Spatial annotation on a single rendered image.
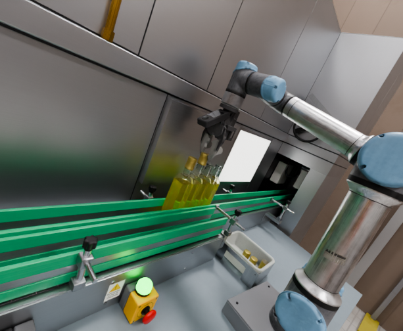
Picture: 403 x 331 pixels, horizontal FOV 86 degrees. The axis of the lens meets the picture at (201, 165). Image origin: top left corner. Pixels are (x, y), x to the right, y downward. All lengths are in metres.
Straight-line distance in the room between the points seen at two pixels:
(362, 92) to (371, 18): 2.17
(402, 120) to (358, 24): 1.38
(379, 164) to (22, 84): 0.79
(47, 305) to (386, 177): 0.73
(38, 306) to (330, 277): 0.63
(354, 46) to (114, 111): 1.57
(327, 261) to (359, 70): 1.38
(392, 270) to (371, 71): 2.14
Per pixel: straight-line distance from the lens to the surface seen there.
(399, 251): 3.16
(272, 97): 0.72
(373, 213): 0.60
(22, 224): 0.69
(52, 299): 0.60
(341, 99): 1.74
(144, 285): 0.68
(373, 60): 1.81
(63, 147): 0.72
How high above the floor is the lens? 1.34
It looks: 15 degrees down
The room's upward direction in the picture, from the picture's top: 24 degrees clockwise
